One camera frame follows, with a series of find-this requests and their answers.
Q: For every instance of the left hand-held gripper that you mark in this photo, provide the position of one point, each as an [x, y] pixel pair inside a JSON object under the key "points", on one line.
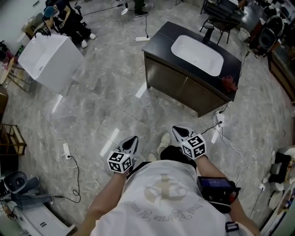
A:
{"points": [[119, 161]]}

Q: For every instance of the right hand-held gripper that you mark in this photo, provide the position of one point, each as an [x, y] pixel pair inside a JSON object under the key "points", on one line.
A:
{"points": [[193, 147]]}

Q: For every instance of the brown wooden cabinet door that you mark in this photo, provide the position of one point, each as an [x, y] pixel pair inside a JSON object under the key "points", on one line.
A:
{"points": [[166, 76], [205, 96]]}

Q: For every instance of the person's left forearm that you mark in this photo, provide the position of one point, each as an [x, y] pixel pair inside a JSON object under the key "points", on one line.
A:
{"points": [[103, 198]]}

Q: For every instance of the person's right forearm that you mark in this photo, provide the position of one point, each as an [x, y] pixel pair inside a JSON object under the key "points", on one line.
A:
{"points": [[207, 166]]}

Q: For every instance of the black-topped wooden sink cabinet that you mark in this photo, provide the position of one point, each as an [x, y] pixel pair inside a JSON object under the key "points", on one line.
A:
{"points": [[161, 41]]}

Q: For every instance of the person's right shoe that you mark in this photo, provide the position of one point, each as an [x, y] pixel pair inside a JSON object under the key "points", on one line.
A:
{"points": [[164, 143]]}

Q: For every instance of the person's shoe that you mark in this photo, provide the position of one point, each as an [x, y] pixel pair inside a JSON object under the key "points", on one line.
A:
{"points": [[152, 157], [164, 143]]}

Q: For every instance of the person's black shorts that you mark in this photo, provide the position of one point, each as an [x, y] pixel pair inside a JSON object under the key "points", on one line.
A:
{"points": [[177, 154]]}

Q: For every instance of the person's left shoe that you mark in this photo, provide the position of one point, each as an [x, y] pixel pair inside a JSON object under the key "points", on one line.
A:
{"points": [[152, 157]]}

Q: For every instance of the person's white printed t-shirt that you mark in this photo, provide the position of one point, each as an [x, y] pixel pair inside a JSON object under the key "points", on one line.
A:
{"points": [[161, 207]]}

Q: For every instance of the red cloth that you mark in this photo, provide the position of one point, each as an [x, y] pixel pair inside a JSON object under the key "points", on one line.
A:
{"points": [[229, 83]]}

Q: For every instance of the white sink basin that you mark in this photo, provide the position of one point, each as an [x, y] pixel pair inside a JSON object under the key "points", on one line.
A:
{"points": [[196, 53]]}

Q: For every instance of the black straight faucet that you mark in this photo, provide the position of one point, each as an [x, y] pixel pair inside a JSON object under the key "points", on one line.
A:
{"points": [[207, 34]]}

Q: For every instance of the white square box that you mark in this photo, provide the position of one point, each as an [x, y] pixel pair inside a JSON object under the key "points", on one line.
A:
{"points": [[53, 60]]}

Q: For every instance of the white bucket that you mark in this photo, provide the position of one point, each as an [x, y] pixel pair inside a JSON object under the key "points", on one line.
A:
{"points": [[243, 34]]}

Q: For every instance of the black metal chair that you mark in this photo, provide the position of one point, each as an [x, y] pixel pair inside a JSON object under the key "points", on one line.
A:
{"points": [[221, 23]]}

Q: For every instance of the grey floor machine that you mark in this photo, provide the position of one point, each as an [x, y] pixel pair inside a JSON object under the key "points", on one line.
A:
{"points": [[16, 184]]}

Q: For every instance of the grey round-faced machine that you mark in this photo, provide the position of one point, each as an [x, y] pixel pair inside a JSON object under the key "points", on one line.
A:
{"points": [[269, 34]]}

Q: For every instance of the black curved faucet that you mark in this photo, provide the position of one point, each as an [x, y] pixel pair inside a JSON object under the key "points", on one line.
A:
{"points": [[43, 34]]}

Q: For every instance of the black office chair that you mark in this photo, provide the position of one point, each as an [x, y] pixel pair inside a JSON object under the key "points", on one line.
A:
{"points": [[78, 8]]}

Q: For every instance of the white wall adapter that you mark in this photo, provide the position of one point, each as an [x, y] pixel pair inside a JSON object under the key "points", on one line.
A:
{"points": [[262, 187]]}

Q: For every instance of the wooden frame shelf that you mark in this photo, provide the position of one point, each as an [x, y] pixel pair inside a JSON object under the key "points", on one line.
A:
{"points": [[18, 147]]}

